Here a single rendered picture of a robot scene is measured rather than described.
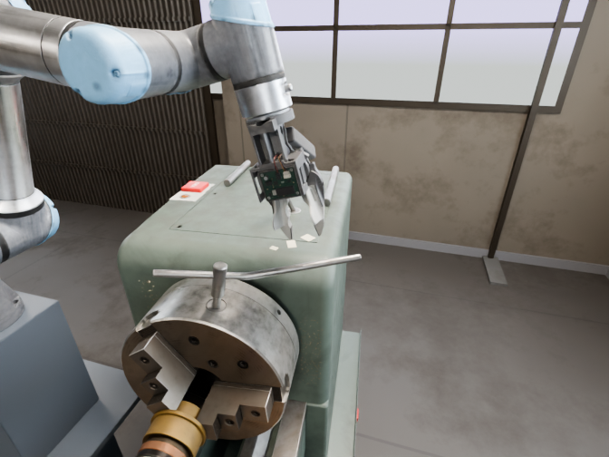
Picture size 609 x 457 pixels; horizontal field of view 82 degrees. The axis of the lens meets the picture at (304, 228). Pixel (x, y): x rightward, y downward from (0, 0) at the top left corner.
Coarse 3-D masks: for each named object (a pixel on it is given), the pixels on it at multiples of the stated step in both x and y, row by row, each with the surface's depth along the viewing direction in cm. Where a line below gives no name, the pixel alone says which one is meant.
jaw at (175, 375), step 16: (144, 336) 60; (160, 336) 59; (144, 352) 55; (160, 352) 57; (176, 352) 60; (144, 368) 57; (160, 368) 56; (176, 368) 58; (192, 368) 61; (144, 384) 56; (160, 384) 55; (176, 384) 57; (160, 400) 54; (176, 400) 56
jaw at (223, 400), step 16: (224, 384) 61; (240, 384) 61; (256, 384) 61; (208, 400) 58; (224, 400) 58; (240, 400) 58; (256, 400) 58; (272, 400) 60; (208, 416) 56; (224, 416) 56; (240, 416) 58; (256, 416) 58; (208, 432) 55
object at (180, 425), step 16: (160, 416) 54; (176, 416) 54; (192, 416) 56; (160, 432) 51; (176, 432) 52; (192, 432) 53; (144, 448) 50; (160, 448) 50; (176, 448) 51; (192, 448) 52
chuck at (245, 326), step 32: (192, 288) 64; (160, 320) 57; (192, 320) 56; (224, 320) 57; (256, 320) 61; (128, 352) 63; (192, 352) 59; (224, 352) 58; (256, 352) 57; (288, 352) 64; (288, 384) 64
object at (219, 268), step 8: (216, 264) 55; (224, 264) 56; (216, 272) 55; (224, 272) 55; (216, 280) 56; (224, 280) 56; (216, 288) 56; (224, 288) 57; (216, 296) 57; (216, 304) 58
